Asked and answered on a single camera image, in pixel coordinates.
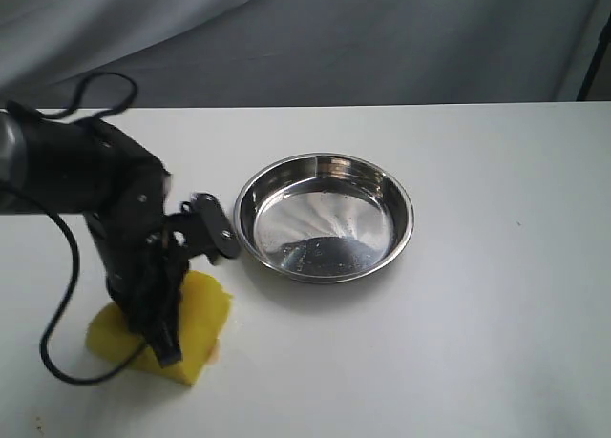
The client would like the round stainless steel dish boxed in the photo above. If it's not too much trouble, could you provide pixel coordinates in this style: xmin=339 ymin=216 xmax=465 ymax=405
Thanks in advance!
xmin=233 ymin=153 xmax=414 ymax=284

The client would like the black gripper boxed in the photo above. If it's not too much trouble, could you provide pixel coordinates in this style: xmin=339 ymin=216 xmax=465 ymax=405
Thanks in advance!
xmin=86 ymin=170 xmax=240 ymax=367

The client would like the black stand pole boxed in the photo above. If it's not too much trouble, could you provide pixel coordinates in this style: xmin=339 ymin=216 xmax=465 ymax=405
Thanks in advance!
xmin=576 ymin=13 xmax=610 ymax=102

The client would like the black cable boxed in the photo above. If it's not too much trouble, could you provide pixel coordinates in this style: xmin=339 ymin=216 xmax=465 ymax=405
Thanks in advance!
xmin=0 ymin=72 xmax=149 ymax=386

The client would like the grey backdrop cloth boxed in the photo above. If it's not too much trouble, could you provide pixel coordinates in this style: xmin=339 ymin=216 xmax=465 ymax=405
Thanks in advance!
xmin=1 ymin=0 xmax=610 ymax=108

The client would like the yellow sponge block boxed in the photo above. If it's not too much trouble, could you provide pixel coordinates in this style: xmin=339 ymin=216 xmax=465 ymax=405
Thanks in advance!
xmin=85 ymin=271 xmax=233 ymax=386

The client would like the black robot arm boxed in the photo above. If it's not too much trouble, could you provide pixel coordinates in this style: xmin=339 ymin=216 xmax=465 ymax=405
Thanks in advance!
xmin=1 ymin=102 xmax=240 ymax=367

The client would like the brown liquid spill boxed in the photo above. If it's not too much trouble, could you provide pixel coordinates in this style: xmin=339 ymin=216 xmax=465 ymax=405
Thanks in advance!
xmin=207 ymin=339 xmax=221 ymax=365

